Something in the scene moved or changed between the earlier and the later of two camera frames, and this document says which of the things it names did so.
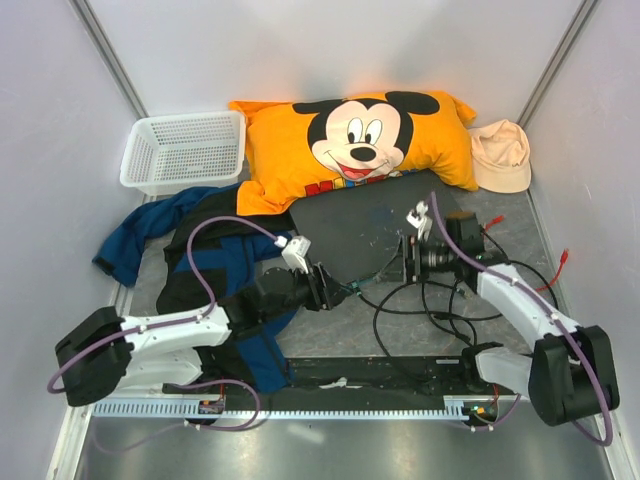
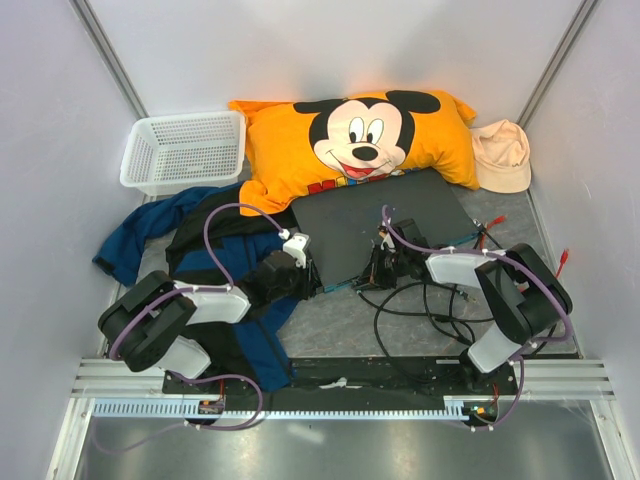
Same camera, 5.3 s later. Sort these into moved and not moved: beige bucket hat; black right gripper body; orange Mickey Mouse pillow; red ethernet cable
Moved: black right gripper body
Not moved: orange Mickey Mouse pillow; red ethernet cable; beige bucket hat
